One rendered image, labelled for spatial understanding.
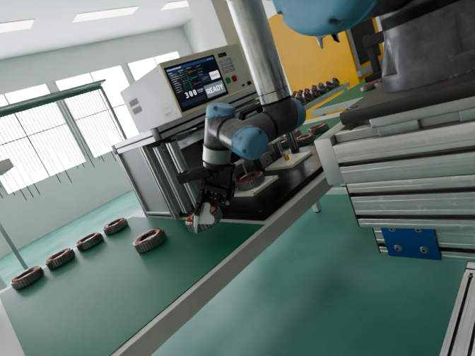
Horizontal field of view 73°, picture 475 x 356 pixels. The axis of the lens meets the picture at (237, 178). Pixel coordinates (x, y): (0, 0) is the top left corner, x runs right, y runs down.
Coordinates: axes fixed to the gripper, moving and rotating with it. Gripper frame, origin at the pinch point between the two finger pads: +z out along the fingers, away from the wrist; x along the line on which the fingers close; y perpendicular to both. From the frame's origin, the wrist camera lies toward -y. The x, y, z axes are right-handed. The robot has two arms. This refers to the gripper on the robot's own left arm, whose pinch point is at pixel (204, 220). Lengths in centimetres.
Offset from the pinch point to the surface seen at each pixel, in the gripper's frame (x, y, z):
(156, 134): 16.8, -27.8, -16.7
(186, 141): 24.0, -19.7, -13.8
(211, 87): 47, -22, -30
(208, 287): -21.4, 11.5, 3.0
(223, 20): 422, -178, -57
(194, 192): 17.7, -12.6, 2.2
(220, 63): 55, -22, -39
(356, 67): 401, 27, -21
